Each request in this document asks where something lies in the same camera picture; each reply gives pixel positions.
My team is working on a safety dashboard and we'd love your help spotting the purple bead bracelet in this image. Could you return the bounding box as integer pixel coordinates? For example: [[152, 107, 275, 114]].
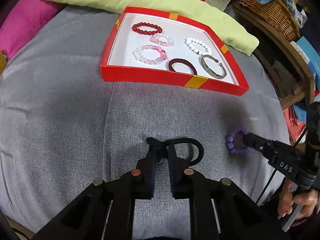
[[224, 126, 252, 156]]

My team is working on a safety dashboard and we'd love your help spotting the black hair tie with charm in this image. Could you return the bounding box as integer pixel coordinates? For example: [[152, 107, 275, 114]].
[[145, 137, 205, 168]]

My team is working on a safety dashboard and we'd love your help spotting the silver metal bangle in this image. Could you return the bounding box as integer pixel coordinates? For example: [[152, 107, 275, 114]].
[[200, 54, 227, 80]]

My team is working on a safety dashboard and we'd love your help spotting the maroon hair tie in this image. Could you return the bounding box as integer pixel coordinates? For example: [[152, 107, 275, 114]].
[[167, 58, 198, 76]]

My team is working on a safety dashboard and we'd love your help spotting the pale pink bead bracelet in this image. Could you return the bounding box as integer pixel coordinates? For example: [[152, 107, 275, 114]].
[[149, 32, 175, 47]]

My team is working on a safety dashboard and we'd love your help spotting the pink white bead bracelet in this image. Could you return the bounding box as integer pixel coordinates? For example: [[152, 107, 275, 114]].
[[132, 44, 168, 66]]

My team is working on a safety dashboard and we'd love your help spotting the red bead bracelet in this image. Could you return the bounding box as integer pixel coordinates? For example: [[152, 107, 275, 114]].
[[131, 22, 163, 36]]

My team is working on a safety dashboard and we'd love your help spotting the red shallow jewelry box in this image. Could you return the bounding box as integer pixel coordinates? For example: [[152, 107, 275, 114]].
[[100, 7, 249, 96]]

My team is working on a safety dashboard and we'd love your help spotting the person's right hand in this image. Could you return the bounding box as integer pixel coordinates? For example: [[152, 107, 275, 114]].
[[278, 178, 319, 220]]

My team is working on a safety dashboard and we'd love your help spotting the wooden shelf bench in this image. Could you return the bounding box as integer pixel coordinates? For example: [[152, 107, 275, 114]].
[[232, 2, 315, 109]]

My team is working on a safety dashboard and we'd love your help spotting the white patterned box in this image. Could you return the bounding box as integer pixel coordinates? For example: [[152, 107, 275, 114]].
[[290, 41, 310, 65]]

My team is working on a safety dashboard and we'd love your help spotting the blue cardboard box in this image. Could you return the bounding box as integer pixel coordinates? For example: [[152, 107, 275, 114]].
[[297, 36, 320, 90]]

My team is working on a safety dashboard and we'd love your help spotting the wicker basket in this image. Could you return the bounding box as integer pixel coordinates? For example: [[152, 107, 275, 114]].
[[239, 0, 300, 42]]

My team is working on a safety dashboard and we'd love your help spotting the light green folded blanket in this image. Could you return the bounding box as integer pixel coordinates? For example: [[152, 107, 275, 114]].
[[46, 0, 259, 56]]

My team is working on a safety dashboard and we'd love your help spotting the magenta pillow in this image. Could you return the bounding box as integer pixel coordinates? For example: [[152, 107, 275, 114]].
[[1, 0, 66, 60]]

